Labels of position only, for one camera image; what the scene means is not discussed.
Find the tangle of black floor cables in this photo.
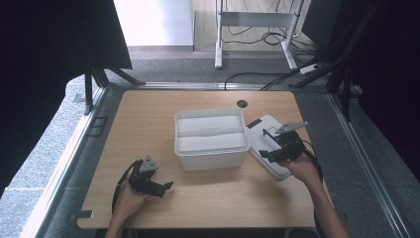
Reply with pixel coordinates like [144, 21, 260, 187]
[224, 24, 320, 56]

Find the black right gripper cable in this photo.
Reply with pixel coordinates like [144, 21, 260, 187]
[300, 139, 325, 238]

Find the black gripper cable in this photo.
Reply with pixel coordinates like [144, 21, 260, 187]
[300, 139, 325, 238]
[111, 159, 144, 214]

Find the person's left hand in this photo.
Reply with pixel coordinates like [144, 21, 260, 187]
[113, 179, 151, 221]

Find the dark curtain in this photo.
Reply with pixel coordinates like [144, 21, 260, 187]
[301, 0, 420, 182]
[0, 0, 134, 196]

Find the long black floor cable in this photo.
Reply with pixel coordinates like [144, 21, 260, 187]
[224, 71, 293, 91]

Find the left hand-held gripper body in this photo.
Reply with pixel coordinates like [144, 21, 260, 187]
[128, 154, 166, 198]

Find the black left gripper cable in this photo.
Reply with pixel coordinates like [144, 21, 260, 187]
[111, 159, 144, 214]

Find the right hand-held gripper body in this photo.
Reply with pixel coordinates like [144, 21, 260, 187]
[273, 121, 310, 161]

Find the white metal desk frame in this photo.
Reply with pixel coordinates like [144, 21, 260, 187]
[214, 0, 306, 71]

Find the black metal stand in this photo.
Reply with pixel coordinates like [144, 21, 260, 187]
[82, 46, 147, 116]
[289, 0, 379, 123]

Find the person's right hand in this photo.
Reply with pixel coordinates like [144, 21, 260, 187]
[278, 152, 324, 187]

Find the white lid with black handle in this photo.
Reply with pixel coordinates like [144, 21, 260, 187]
[245, 114, 310, 182]

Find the black rectangular floor frame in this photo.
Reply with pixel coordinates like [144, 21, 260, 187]
[88, 115, 109, 138]

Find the white power strip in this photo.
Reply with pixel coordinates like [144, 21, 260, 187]
[298, 62, 320, 75]

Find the white plastic storage box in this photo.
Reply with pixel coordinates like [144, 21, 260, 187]
[173, 106, 252, 173]

